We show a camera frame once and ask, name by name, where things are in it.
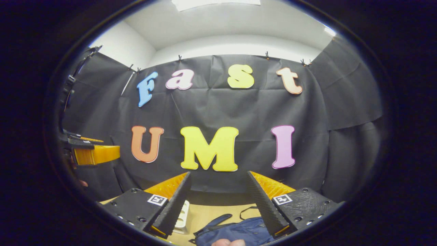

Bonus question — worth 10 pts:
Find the ceiling light panel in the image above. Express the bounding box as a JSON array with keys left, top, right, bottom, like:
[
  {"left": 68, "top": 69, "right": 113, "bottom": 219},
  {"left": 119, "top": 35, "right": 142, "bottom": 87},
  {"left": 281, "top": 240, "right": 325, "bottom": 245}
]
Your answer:
[{"left": 172, "top": 0, "right": 262, "bottom": 12}]

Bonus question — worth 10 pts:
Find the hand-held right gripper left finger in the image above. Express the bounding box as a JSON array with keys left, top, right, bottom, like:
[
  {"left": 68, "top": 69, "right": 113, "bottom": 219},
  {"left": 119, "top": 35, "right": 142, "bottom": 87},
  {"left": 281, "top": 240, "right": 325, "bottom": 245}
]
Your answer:
[{"left": 101, "top": 172, "right": 192, "bottom": 238}]

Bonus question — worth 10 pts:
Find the black backdrop cloth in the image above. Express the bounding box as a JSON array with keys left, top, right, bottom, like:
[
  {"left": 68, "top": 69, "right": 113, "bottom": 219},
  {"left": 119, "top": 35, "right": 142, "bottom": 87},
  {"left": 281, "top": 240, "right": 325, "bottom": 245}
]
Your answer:
[{"left": 61, "top": 36, "right": 383, "bottom": 204}]

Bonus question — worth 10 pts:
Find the blue schoolbag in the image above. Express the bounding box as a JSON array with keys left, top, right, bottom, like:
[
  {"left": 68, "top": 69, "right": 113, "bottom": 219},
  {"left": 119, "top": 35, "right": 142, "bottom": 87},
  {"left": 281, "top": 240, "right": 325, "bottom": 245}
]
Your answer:
[{"left": 189, "top": 206, "right": 278, "bottom": 246}]

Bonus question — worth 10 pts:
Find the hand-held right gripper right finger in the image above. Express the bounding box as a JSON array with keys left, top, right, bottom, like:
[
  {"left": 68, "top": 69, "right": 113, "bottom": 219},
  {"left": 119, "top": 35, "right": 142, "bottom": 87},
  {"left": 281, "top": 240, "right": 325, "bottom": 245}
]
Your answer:
[{"left": 246, "top": 171, "right": 343, "bottom": 238}]

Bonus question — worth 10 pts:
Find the cream bookshelf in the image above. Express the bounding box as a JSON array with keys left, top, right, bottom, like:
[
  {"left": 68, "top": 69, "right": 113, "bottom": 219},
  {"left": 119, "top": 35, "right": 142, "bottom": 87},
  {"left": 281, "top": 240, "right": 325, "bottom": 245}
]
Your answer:
[{"left": 172, "top": 200, "right": 190, "bottom": 235}]

